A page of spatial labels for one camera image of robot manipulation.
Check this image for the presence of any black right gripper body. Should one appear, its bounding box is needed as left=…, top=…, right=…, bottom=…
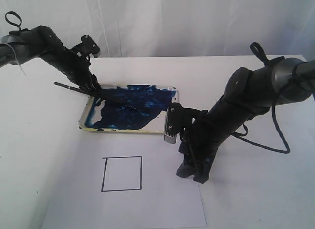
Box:
left=178, top=98, right=256, bottom=163

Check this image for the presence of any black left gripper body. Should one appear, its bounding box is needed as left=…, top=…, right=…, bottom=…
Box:
left=49, top=46, right=90, bottom=86

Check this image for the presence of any black paintbrush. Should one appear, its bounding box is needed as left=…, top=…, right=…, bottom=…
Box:
left=54, top=81, right=151, bottom=116

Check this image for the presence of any white paper with drawn square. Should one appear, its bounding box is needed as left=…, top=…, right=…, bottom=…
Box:
left=42, top=134, right=206, bottom=229

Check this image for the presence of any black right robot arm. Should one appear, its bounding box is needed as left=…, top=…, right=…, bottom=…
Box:
left=176, top=57, right=315, bottom=183

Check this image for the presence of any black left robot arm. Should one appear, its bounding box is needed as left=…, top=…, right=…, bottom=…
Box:
left=0, top=26, right=101, bottom=94

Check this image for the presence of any white tray with blue paint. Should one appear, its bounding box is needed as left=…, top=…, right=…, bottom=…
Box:
left=78, top=84, right=179, bottom=133

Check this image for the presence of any white backdrop curtain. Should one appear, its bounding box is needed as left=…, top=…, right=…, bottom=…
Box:
left=0, top=0, right=315, bottom=60

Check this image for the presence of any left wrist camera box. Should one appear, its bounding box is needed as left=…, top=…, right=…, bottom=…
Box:
left=72, top=35, right=101, bottom=58

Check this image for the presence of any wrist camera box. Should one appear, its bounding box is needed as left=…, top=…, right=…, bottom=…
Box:
left=164, top=103, right=182, bottom=144
left=72, top=35, right=101, bottom=58

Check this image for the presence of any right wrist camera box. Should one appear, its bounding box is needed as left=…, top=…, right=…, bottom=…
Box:
left=164, top=103, right=182, bottom=144

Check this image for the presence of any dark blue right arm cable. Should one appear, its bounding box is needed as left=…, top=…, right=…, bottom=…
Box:
left=233, top=64, right=315, bottom=155

